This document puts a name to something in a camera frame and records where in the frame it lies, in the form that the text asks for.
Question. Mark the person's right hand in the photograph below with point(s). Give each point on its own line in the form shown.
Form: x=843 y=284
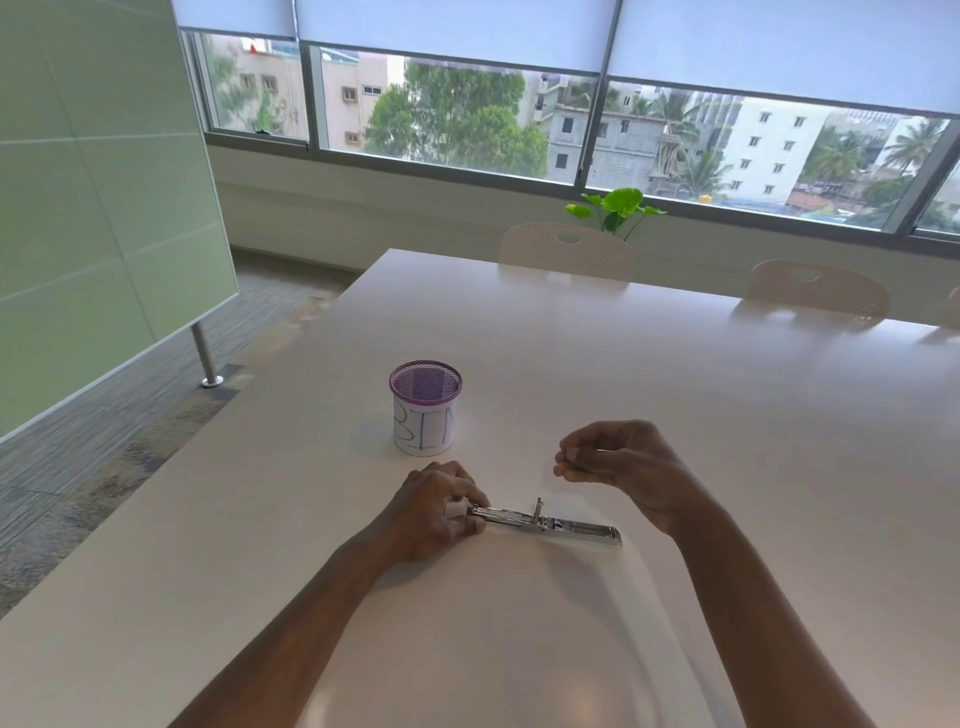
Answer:
x=645 y=469

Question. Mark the person's left hand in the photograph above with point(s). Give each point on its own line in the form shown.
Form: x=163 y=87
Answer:
x=420 y=517

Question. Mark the person's right thumb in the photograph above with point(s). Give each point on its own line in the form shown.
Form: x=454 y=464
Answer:
x=581 y=470

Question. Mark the person's left fingers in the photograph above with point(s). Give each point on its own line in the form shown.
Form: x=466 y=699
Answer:
x=465 y=491

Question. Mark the silver metal stapler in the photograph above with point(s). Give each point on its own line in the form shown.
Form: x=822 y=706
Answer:
x=555 y=527

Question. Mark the person's right forearm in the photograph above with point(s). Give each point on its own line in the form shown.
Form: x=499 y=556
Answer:
x=757 y=607

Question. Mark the person's left forearm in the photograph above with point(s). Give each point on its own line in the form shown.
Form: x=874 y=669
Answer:
x=300 y=637

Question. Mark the purple mesh pen cup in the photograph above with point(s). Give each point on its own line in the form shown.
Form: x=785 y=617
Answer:
x=424 y=416

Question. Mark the beige plastic chair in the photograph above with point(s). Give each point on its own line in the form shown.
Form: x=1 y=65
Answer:
x=568 y=253
x=819 y=292

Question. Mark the green leafy plant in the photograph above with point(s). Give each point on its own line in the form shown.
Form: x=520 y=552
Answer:
x=620 y=204

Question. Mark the white roller blind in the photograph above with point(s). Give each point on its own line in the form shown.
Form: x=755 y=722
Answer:
x=236 y=16
x=457 y=30
x=787 y=49

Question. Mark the green glass partition board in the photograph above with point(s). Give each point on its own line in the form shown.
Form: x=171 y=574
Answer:
x=97 y=217

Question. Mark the metal partition post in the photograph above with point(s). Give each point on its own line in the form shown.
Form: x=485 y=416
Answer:
x=203 y=352

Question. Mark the grey window frame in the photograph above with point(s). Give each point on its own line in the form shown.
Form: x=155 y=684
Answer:
x=450 y=164

